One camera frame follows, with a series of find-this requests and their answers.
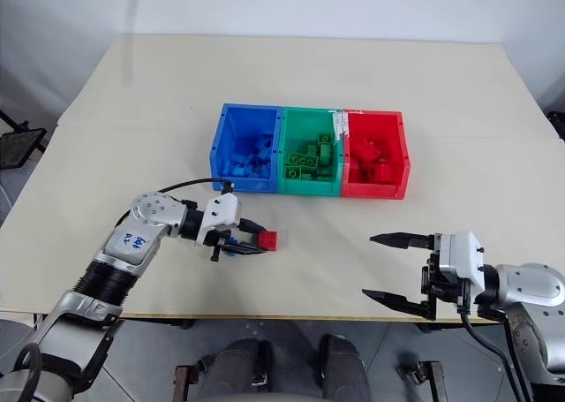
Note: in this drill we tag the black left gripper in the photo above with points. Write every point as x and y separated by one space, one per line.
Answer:
216 243

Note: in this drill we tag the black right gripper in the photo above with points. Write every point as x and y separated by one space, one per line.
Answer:
434 287

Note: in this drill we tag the red toy block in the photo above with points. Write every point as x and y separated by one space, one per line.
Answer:
366 173
268 240
387 173

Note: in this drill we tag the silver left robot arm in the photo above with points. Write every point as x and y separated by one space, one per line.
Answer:
128 238

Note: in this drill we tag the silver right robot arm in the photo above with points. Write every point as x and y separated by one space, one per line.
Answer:
534 287

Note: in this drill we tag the small blue toy block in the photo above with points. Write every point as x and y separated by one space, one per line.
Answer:
234 242

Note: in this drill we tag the square green studded brick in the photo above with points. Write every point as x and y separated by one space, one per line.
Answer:
296 173

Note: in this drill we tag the long green studded brick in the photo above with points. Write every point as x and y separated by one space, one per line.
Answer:
303 159

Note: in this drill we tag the small green toy block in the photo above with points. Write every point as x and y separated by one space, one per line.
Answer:
324 173
325 138

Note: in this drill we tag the tall green toy block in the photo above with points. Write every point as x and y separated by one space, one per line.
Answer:
325 153

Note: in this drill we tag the dark rounded shape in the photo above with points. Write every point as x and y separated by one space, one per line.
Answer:
344 369
240 371

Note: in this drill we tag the blue plastic bin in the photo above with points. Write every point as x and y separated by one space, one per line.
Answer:
234 123

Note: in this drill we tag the green plastic bin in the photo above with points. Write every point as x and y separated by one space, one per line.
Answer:
304 126

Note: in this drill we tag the large red toy brick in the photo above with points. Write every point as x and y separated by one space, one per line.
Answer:
366 150

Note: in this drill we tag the white tape strip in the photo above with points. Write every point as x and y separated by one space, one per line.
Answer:
339 126

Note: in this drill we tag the red plastic bin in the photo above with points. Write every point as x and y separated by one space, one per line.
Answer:
375 126

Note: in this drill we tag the black metal stand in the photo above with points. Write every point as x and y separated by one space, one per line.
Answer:
20 143

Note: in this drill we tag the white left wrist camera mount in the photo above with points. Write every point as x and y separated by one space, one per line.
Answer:
223 210

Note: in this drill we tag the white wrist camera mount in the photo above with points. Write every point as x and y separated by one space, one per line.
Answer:
463 256
223 210

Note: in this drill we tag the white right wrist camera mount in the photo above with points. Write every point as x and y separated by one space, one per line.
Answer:
463 256

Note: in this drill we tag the brown metal bracket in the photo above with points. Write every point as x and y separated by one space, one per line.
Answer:
430 377
185 382

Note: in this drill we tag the black object at wall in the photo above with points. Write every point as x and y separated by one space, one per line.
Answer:
557 123

